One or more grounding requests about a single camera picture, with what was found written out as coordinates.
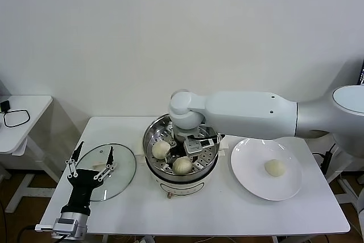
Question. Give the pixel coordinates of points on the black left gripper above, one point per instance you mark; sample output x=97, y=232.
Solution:
x=82, y=183

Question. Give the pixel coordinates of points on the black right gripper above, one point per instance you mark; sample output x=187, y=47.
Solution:
x=177, y=149

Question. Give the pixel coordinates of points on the white steamed baozi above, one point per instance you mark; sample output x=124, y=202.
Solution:
x=274, y=168
x=182, y=166
x=161, y=149

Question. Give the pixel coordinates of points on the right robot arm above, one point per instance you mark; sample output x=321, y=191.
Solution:
x=250, y=115

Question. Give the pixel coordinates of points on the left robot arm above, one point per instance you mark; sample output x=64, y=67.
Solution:
x=66, y=240

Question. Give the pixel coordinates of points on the stainless steel steamer basket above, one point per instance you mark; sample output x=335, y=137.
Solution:
x=149, y=137

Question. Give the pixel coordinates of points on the white electric cooker base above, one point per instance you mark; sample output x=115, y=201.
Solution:
x=182, y=189

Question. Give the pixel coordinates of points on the white side table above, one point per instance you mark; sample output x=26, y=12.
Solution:
x=34, y=106
x=345, y=189

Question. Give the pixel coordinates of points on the white oval plate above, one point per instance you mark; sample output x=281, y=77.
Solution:
x=247, y=169

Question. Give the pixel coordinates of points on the small black adapter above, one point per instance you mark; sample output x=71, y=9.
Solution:
x=5, y=106

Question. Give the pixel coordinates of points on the dark laptop screen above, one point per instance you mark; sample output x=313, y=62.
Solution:
x=362, y=72

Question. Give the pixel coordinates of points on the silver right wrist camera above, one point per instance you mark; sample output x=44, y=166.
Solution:
x=194, y=146

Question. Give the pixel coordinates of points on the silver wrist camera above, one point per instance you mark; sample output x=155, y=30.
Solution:
x=69, y=226
x=194, y=146

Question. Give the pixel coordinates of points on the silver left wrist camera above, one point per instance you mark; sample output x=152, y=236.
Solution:
x=69, y=226

